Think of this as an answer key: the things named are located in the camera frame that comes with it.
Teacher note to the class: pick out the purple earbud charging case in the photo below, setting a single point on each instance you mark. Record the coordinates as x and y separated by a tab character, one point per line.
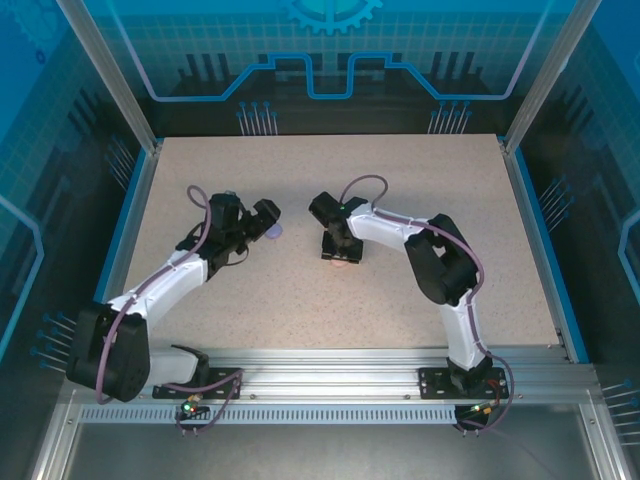
277	234

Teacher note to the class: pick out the pink earbud charging case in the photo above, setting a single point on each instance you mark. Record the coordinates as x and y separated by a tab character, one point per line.
340	264

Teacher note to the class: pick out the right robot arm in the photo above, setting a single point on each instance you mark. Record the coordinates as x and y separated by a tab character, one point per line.
385	227

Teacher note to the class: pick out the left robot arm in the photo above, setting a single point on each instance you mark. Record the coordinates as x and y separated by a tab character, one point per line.
165	280

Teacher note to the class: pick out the small LED circuit board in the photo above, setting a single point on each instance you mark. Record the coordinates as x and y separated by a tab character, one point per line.
482	410
189	407

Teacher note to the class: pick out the grey metal sheet panel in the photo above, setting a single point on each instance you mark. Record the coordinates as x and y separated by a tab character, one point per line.
325	455

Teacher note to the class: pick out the aluminium table side rail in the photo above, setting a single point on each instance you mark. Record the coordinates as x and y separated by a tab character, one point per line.
146	180
515	180

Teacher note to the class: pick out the aluminium mounting rail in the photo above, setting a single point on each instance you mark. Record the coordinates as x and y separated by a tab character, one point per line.
325	370

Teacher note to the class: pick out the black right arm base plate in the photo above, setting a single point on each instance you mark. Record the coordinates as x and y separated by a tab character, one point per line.
432	385

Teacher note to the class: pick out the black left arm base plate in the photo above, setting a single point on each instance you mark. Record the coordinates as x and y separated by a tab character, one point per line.
225	372

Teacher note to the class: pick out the aluminium frame post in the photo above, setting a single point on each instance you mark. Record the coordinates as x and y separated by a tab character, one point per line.
114	75
546	75

